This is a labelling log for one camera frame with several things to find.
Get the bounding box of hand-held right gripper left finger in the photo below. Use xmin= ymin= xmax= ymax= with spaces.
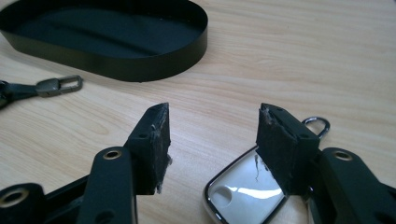
xmin=76 ymin=102 xmax=172 ymax=224

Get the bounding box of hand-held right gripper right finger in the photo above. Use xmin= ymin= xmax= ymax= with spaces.
xmin=255 ymin=103 xmax=396 ymax=224

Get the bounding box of black key rack with tray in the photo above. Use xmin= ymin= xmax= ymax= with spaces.
xmin=0 ymin=0 xmax=209 ymax=83

